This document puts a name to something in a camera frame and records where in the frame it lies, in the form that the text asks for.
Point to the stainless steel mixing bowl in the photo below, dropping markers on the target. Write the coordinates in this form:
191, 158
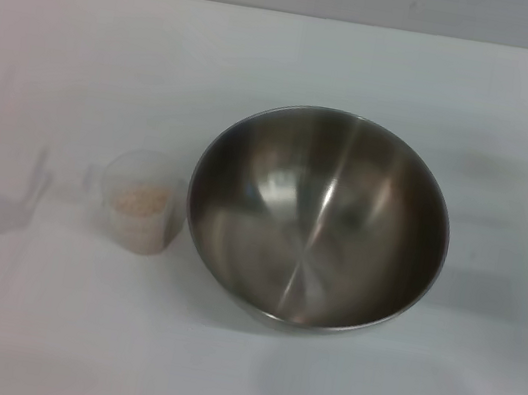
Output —
317, 227

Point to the white rice grains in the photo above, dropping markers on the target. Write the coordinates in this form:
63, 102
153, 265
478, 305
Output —
139, 202

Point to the clear plastic measuring cup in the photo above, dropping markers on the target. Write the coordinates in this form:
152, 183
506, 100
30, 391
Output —
137, 227

